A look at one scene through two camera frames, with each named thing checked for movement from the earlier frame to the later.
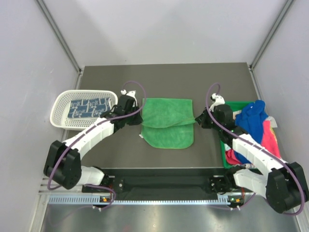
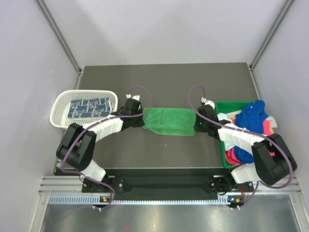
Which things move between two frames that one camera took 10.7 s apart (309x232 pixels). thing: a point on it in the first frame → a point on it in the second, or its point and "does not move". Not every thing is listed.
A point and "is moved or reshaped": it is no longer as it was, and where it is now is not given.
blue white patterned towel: [92, 108] does not move
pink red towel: [268, 142] does not move
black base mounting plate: [171, 183] does not move
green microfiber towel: [167, 123] is moved or reshaped
